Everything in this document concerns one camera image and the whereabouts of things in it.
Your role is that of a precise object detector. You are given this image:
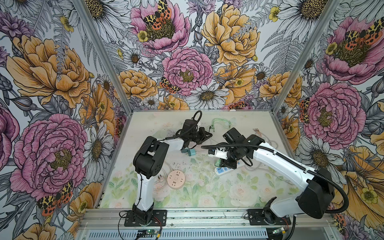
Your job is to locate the green charger adapter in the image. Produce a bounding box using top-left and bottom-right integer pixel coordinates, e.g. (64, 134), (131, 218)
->
(215, 159), (222, 168)

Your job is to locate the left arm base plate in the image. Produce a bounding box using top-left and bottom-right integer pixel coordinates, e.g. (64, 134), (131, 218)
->
(124, 210), (168, 227)

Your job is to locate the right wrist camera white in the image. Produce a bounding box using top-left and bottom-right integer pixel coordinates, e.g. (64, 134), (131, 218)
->
(208, 149), (228, 160)

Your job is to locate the white blue power strip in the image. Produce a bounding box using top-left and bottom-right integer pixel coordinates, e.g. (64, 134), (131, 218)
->
(215, 163), (244, 176)

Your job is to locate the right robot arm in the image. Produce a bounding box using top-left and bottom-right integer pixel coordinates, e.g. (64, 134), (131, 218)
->
(202, 128), (350, 225)

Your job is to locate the pink socket cord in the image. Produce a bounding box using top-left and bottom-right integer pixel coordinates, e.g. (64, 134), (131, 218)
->
(152, 166), (169, 193)

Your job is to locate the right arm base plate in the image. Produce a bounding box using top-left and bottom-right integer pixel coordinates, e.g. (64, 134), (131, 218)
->
(243, 209), (291, 226)

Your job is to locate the round pink socket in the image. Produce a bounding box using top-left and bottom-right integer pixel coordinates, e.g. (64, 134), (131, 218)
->
(167, 170), (186, 190)

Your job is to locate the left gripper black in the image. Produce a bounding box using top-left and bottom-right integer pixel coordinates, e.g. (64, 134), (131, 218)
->
(189, 126), (213, 144)

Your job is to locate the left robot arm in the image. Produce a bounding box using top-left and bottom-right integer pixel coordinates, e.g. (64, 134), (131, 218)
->
(131, 111), (213, 225)

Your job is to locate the green coiled cable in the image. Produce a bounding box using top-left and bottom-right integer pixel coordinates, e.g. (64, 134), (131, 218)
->
(209, 118), (232, 133)

